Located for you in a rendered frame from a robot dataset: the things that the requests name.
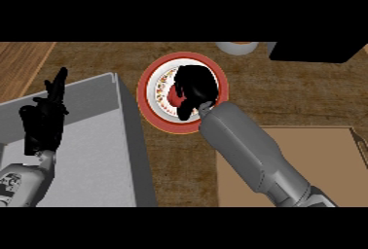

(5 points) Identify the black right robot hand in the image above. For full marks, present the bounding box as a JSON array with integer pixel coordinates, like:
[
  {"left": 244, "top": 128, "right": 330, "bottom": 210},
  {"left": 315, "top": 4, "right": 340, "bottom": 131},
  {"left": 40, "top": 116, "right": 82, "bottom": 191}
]
[{"left": 173, "top": 64, "right": 222, "bottom": 122}]

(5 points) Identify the black appliance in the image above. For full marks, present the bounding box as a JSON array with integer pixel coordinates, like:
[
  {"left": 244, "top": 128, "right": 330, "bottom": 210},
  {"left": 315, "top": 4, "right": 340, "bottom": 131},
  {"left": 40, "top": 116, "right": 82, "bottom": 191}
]
[{"left": 268, "top": 41, "right": 368, "bottom": 64}]

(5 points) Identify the white round container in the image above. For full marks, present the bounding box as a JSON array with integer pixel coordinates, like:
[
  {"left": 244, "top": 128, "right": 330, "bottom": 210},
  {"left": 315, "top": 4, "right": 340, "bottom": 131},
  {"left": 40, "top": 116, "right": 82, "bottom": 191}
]
[{"left": 215, "top": 41, "right": 260, "bottom": 56}]

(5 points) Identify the red rimmed white plate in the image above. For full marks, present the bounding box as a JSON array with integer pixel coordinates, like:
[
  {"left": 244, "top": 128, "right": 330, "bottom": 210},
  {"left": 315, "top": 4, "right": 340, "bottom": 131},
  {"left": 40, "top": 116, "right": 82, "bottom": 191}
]
[{"left": 136, "top": 51, "right": 231, "bottom": 135}]

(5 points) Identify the brown cardboard box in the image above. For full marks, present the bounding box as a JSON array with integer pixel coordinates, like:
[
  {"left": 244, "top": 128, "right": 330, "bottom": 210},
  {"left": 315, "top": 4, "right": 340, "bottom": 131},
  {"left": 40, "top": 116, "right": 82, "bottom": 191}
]
[{"left": 215, "top": 125, "right": 368, "bottom": 208}]

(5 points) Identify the grey tray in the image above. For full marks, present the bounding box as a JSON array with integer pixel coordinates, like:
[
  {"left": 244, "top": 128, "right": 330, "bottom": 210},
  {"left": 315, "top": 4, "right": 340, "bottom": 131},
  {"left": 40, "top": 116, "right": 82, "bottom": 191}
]
[{"left": 0, "top": 72, "right": 160, "bottom": 208}]

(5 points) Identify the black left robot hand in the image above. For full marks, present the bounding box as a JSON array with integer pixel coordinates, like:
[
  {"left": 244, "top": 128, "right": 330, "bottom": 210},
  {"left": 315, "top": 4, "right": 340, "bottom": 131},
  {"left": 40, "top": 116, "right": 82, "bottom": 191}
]
[{"left": 18, "top": 66, "right": 71, "bottom": 157}]

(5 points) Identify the red bell pepper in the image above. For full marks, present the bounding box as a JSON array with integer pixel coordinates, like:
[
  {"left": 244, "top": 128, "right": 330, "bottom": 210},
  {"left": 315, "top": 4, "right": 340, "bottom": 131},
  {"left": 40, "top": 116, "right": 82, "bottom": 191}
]
[{"left": 167, "top": 88, "right": 189, "bottom": 109}]

